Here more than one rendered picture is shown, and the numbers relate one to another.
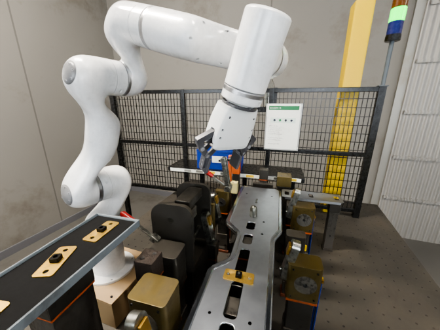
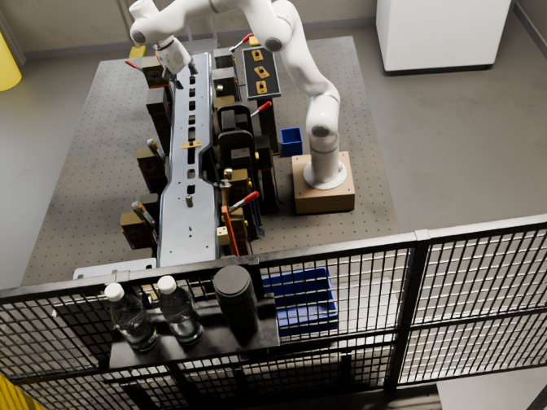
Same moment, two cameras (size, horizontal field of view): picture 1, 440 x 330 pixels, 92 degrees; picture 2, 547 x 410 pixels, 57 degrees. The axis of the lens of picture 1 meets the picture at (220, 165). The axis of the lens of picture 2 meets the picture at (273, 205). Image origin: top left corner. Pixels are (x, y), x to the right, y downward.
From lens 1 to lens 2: 2.34 m
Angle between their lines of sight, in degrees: 113
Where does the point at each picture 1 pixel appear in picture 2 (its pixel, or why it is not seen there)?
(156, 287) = (223, 102)
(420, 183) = not seen: outside the picture
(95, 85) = not seen: hidden behind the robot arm
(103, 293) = (304, 158)
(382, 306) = (86, 259)
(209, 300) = (204, 128)
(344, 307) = (120, 247)
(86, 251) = (254, 78)
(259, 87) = not seen: hidden behind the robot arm
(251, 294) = (182, 138)
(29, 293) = (254, 64)
